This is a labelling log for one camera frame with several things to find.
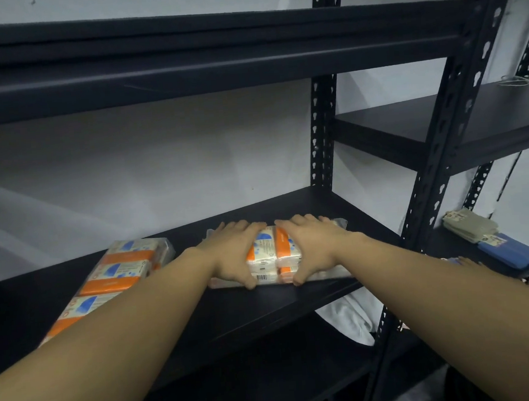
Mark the stack of beige folded packets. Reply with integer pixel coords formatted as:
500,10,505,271
441,206,500,247

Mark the person's left forearm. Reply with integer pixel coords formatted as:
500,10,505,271
0,245,226,401

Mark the blue folded packet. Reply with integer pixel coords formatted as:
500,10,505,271
476,230,529,278

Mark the person's left hand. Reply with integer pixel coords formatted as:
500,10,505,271
195,218,272,294

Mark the person's right hand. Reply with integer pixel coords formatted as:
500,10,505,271
273,209,359,288

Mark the white cloth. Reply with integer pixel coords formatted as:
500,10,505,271
314,285,378,351

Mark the person's right forearm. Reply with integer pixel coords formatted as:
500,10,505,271
335,219,529,401

